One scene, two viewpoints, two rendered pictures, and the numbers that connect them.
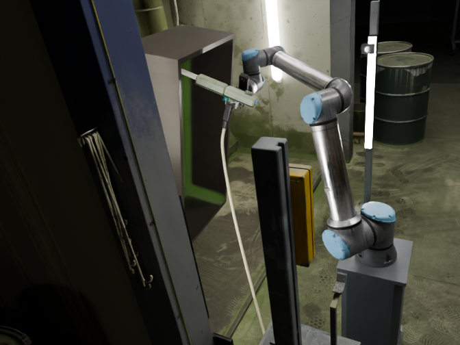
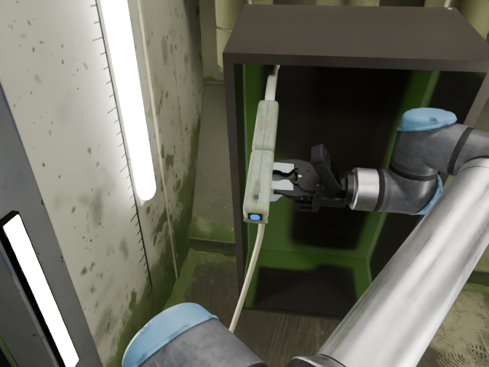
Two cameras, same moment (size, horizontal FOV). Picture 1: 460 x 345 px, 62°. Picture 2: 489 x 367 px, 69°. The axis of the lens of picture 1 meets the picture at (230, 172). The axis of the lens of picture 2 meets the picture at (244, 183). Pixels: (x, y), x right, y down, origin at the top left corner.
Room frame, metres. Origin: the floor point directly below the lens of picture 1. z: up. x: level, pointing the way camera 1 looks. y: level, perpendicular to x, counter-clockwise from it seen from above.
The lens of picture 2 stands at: (1.45, -0.65, 1.80)
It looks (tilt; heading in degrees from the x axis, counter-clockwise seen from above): 32 degrees down; 68
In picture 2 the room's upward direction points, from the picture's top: straight up
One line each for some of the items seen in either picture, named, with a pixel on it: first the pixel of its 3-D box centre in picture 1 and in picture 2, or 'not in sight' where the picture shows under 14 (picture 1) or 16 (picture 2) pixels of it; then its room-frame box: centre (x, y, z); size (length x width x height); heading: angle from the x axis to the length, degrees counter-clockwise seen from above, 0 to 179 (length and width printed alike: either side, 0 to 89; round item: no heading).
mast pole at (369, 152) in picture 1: (370, 120); not in sight; (2.60, -1.09, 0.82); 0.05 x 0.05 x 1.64; 58
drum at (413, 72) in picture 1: (400, 100); not in sight; (3.87, -1.95, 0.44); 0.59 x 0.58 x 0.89; 163
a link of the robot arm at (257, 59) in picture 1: (252, 61); (426, 143); (2.01, -0.21, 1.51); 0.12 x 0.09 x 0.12; 112
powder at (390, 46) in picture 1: (385, 48); not in sight; (4.52, -2.06, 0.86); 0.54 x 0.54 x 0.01
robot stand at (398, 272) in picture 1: (372, 300); not in sight; (1.39, -0.64, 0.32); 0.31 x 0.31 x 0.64; 58
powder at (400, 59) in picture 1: (402, 60); not in sight; (3.88, -1.95, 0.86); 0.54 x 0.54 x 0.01
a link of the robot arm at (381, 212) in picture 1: (376, 224); not in sight; (1.39, -0.63, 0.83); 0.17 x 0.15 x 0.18; 112
